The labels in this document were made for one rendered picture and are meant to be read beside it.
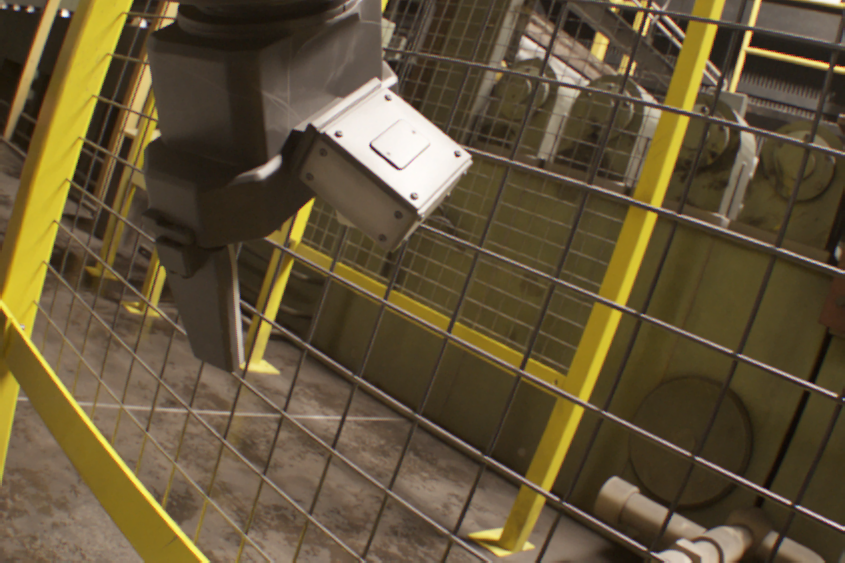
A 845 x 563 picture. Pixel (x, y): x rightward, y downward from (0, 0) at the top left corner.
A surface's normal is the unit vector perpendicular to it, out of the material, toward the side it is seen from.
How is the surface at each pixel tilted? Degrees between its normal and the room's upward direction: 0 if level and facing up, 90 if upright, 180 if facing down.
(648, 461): 91
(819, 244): 90
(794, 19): 90
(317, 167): 126
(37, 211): 90
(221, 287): 116
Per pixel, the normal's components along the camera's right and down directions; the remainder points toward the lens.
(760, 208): -0.64, -0.17
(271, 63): 0.89, 0.27
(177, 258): -0.46, 0.52
